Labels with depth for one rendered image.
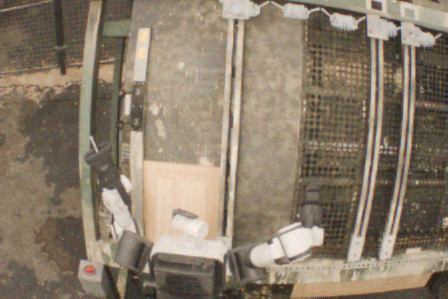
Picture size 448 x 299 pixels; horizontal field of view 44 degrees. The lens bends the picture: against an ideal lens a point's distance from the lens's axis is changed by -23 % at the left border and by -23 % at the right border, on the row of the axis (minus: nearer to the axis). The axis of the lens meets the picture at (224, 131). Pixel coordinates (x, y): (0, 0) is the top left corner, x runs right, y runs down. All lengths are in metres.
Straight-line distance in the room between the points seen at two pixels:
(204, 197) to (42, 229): 1.72
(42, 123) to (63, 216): 0.97
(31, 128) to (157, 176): 2.29
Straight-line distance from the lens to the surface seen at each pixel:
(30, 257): 4.08
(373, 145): 2.73
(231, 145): 2.69
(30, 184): 4.49
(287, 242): 2.09
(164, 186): 2.80
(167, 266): 2.22
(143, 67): 2.70
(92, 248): 2.95
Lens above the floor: 3.24
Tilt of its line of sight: 44 degrees down
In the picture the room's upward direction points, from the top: straight up
